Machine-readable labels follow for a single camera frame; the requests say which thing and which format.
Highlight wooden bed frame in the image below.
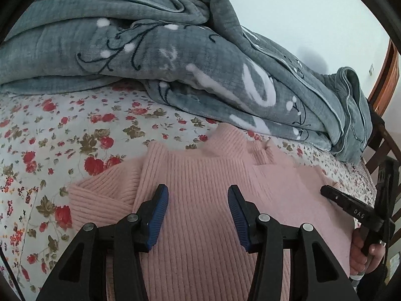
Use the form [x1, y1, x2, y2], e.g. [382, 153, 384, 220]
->
[360, 113, 395, 179]

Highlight person's right hand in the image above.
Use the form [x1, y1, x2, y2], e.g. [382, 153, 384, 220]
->
[349, 228, 385, 276]

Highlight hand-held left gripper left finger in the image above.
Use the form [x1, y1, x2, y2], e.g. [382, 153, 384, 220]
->
[36, 184, 170, 301]

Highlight pink ribbed sweater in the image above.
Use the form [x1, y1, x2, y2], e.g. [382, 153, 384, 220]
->
[67, 123, 361, 301]

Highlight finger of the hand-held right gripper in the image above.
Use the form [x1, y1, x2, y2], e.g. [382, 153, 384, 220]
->
[320, 186, 385, 230]

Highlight black garment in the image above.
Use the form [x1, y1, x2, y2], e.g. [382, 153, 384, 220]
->
[368, 103, 386, 126]

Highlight grey printed blanket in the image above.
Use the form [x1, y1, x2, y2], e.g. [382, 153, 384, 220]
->
[0, 0, 373, 164]

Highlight person's right forearm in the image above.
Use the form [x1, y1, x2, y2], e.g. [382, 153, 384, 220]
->
[349, 257, 395, 301]

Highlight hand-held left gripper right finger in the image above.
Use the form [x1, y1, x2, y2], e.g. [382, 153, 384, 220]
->
[228, 184, 351, 301]

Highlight floral bed sheet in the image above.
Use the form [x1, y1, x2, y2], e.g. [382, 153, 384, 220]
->
[0, 83, 376, 298]

